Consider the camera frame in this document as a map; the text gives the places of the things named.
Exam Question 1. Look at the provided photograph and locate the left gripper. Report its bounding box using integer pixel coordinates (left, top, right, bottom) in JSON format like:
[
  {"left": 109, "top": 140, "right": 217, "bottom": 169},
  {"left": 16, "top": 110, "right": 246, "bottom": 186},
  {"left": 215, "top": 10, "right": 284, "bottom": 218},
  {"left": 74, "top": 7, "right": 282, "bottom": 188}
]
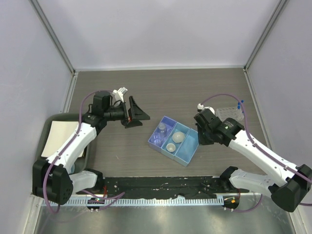
[{"left": 104, "top": 97, "right": 149, "bottom": 128}]

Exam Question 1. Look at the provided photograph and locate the clear test tube rack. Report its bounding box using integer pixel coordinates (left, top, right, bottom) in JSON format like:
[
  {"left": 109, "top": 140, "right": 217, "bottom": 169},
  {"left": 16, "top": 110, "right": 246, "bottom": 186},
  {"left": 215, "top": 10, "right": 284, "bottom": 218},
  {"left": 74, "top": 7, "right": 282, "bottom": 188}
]
[{"left": 215, "top": 106, "right": 244, "bottom": 121}]

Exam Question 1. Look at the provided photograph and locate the white evaporating dish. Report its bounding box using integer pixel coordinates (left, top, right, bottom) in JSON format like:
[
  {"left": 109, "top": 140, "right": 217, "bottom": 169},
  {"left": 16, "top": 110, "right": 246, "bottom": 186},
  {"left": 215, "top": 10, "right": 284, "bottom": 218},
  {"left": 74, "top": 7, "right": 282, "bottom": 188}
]
[{"left": 172, "top": 132, "right": 185, "bottom": 143}]

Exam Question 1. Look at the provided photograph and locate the small glass beaker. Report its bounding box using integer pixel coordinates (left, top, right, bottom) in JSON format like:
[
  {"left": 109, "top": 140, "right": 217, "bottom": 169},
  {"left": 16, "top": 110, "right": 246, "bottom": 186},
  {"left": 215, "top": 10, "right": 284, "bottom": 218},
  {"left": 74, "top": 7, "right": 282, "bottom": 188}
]
[{"left": 150, "top": 133, "right": 164, "bottom": 147}]

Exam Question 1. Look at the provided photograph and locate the blue compartment organizer tray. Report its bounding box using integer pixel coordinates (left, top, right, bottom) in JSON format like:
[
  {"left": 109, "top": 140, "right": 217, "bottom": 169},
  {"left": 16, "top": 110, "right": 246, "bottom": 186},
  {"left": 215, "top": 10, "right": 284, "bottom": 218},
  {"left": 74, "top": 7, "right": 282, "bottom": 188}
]
[{"left": 148, "top": 116, "right": 199, "bottom": 167}]

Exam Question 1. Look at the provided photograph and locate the white ceramic crucible cup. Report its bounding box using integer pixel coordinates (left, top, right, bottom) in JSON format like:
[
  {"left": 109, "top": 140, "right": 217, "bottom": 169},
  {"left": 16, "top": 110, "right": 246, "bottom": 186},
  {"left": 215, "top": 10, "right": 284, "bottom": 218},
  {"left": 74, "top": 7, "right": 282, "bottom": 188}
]
[{"left": 166, "top": 143, "right": 176, "bottom": 153}]

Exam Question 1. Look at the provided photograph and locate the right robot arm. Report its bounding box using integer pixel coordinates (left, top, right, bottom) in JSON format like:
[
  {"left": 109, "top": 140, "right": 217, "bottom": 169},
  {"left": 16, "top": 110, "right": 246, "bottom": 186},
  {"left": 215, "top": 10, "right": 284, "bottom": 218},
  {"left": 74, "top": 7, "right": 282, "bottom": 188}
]
[{"left": 194, "top": 107, "right": 312, "bottom": 213}]

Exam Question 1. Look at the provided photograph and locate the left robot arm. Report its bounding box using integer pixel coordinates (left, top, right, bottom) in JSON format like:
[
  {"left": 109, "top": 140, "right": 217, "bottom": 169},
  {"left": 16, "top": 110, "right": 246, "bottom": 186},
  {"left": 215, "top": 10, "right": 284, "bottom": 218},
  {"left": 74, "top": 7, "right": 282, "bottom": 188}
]
[{"left": 32, "top": 87, "right": 150, "bottom": 205}]

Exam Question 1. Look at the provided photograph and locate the dark green tray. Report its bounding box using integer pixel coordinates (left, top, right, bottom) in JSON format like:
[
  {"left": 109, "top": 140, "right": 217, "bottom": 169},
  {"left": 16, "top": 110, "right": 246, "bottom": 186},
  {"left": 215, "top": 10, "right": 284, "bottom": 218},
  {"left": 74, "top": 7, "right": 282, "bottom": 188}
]
[{"left": 35, "top": 113, "right": 89, "bottom": 174}]

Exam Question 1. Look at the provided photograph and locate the white paper sheet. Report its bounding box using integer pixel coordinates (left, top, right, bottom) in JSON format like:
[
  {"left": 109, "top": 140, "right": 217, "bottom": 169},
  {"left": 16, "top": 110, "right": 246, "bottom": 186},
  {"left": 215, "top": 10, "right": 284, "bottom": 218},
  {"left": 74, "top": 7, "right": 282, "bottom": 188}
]
[{"left": 41, "top": 120, "right": 78, "bottom": 158}]

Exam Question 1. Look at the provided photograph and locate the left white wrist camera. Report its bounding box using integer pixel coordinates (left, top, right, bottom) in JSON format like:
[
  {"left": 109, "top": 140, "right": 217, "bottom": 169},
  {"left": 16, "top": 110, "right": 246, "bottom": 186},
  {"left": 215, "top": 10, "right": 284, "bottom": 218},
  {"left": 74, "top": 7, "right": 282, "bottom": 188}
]
[{"left": 112, "top": 87, "right": 128, "bottom": 102}]

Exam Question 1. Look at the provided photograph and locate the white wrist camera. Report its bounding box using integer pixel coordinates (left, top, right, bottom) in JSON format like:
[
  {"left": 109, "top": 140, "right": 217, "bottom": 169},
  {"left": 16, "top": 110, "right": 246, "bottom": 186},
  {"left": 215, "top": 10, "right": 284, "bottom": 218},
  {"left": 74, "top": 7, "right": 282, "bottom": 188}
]
[
  {"left": 197, "top": 103, "right": 215, "bottom": 114},
  {"left": 112, "top": 87, "right": 128, "bottom": 102}
]

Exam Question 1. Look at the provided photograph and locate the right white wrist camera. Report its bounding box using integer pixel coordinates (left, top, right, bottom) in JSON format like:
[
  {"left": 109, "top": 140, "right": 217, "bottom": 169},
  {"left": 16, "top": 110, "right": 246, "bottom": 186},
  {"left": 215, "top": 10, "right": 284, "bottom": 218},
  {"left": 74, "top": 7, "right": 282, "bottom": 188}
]
[{"left": 197, "top": 103, "right": 215, "bottom": 114}]

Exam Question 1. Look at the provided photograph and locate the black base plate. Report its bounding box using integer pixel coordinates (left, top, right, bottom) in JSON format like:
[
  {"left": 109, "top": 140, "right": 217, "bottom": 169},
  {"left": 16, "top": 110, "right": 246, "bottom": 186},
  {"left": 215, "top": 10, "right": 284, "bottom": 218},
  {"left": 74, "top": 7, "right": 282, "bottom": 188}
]
[{"left": 87, "top": 176, "right": 248, "bottom": 199}]

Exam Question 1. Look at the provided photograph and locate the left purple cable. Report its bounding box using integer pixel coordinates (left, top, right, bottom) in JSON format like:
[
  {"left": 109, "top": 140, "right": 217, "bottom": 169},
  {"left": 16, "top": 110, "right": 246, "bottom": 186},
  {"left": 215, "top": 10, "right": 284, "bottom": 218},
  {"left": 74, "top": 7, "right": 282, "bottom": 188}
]
[{"left": 42, "top": 90, "right": 126, "bottom": 215}]

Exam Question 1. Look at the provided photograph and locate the purple cable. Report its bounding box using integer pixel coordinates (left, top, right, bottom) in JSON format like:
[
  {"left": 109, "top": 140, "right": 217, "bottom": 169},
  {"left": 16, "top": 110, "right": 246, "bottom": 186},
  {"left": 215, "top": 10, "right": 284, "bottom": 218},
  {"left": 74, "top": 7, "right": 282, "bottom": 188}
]
[
  {"left": 199, "top": 93, "right": 312, "bottom": 213},
  {"left": 42, "top": 90, "right": 126, "bottom": 215}
]

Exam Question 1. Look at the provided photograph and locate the white slotted cable duct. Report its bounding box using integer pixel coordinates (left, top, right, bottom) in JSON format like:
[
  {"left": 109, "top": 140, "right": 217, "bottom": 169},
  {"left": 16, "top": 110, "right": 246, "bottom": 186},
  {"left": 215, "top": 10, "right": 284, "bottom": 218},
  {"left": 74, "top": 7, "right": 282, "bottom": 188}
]
[{"left": 65, "top": 197, "right": 224, "bottom": 207}]

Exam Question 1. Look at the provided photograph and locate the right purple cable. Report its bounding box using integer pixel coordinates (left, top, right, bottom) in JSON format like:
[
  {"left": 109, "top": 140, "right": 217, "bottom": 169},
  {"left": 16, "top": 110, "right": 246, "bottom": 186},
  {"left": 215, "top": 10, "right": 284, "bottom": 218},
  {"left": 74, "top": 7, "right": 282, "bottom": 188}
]
[{"left": 199, "top": 93, "right": 312, "bottom": 213}]

